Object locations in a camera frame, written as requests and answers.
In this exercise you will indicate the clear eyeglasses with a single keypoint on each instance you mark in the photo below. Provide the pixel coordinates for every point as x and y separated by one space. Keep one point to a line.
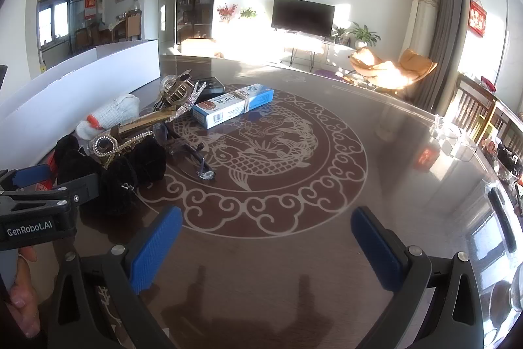
203 172

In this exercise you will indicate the blue medicine box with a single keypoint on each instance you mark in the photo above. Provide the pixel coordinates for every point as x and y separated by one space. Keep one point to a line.
229 107

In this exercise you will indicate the red flower bouquet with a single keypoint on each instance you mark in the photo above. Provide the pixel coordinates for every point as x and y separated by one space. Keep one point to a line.
226 11

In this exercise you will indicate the person's left hand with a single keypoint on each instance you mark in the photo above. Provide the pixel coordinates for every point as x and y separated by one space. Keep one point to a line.
24 283

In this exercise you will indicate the gold cosmetic tube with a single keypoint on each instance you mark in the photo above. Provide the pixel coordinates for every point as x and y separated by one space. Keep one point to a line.
139 123

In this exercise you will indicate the orange lounge chair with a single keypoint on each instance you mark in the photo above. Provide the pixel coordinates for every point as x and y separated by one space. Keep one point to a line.
416 65
367 62

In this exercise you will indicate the cloth covered floor air conditioner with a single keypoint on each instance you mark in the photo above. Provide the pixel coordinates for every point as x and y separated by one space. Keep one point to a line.
423 18

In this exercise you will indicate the wooden slatted chair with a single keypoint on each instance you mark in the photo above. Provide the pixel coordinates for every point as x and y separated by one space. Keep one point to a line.
504 128
470 99

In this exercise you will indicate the window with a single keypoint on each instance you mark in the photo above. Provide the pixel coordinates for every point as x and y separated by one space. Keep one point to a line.
53 22

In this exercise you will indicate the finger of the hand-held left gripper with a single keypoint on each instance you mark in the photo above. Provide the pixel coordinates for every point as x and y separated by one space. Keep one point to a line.
30 175
86 187

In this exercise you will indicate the white cardboard box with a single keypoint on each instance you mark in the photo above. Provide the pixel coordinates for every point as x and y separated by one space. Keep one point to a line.
81 75

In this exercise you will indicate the large potted plant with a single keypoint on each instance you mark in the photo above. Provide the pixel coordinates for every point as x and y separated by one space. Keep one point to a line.
363 33

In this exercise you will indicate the red door poster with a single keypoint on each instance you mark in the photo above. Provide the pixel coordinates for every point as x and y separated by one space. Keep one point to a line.
90 7

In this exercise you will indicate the black velvet hair bow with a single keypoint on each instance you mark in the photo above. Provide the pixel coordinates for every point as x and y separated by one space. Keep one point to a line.
118 185

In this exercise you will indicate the rhinestone bow hair claw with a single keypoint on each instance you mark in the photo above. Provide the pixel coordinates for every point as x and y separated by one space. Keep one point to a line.
192 97

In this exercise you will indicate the small black box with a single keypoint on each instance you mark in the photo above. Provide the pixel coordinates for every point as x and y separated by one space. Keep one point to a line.
212 85

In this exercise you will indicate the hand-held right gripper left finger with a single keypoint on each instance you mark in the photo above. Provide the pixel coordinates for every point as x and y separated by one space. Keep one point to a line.
157 251

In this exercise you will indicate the grey curtain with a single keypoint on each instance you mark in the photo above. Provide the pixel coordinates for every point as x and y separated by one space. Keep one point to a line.
445 26

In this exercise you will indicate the green trailing plant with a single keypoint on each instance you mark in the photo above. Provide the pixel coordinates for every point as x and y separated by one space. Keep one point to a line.
248 13

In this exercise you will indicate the clear plastic tray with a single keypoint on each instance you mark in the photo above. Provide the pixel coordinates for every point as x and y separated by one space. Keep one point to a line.
453 140

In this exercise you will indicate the wooden dining chair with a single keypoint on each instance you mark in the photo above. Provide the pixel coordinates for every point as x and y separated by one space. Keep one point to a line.
133 26

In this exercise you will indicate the brown patterned glass desktop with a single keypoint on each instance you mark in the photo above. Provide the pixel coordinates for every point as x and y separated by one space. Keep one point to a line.
286 283

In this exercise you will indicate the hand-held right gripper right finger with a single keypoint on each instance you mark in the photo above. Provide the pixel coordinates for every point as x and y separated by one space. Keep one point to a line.
376 251

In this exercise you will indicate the red wall hanging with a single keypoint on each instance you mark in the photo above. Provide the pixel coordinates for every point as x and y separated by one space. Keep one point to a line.
478 18

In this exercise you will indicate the white knitted glove orange cuff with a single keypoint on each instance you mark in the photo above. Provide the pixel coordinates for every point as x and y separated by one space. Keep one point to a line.
118 107

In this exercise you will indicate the black television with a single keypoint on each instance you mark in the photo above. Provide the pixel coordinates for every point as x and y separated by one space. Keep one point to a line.
302 15

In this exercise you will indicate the red packet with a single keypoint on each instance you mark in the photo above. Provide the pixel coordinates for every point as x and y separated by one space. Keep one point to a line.
45 185

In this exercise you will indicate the small potted plant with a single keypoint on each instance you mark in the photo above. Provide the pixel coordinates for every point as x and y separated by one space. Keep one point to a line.
339 33

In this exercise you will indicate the wooden dining table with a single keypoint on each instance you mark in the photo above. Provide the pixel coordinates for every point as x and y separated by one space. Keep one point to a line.
118 28

